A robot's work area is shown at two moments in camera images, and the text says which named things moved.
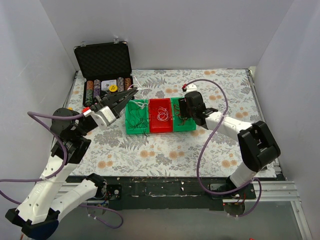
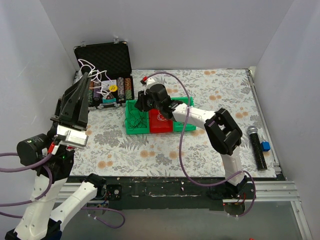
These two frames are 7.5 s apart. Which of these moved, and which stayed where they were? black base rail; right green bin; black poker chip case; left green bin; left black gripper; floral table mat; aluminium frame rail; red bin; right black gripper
Moved: right black gripper; left black gripper
Stayed: left green bin; black poker chip case; floral table mat; black base rail; right green bin; aluminium frame rail; red bin
